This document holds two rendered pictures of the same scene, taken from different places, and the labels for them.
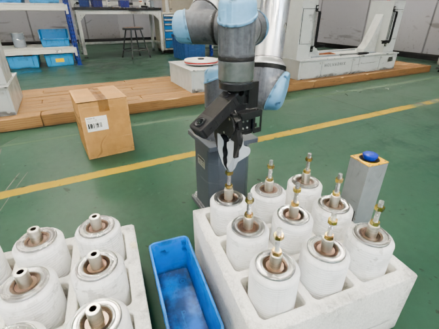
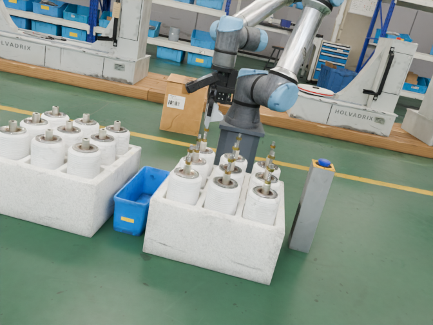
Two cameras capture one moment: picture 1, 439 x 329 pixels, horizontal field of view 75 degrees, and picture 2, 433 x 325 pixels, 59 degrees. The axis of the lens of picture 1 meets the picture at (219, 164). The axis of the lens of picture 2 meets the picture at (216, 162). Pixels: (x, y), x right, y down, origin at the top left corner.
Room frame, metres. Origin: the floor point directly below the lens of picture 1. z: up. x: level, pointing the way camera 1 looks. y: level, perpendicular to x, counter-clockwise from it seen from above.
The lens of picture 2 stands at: (-0.51, -0.63, 0.69)
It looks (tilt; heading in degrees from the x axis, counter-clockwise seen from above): 20 degrees down; 26
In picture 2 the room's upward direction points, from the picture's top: 12 degrees clockwise
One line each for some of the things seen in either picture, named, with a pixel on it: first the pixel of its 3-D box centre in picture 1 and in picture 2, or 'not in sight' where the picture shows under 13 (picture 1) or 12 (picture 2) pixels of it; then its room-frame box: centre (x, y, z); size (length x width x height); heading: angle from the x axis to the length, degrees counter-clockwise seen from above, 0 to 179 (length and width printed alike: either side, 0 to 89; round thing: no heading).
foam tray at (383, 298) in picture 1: (285, 264); (220, 213); (0.54, -0.17, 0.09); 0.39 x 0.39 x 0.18; 21
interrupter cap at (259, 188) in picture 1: (268, 189); (234, 157); (0.65, -0.13, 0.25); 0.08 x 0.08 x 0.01
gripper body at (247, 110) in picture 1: (237, 108); (221, 85); (0.62, -0.04, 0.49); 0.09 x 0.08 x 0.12; 125
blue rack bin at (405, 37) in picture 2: not in sight; (392, 39); (5.75, 0.04, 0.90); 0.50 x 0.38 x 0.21; 29
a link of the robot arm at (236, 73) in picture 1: (234, 71); (223, 60); (0.62, -0.03, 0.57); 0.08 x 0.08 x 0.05
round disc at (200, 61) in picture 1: (200, 61); (315, 90); (2.71, 0.17, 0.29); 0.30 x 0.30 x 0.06
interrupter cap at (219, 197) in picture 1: (228, 198); (202, 149); (0.61, -0.02, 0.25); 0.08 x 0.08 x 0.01
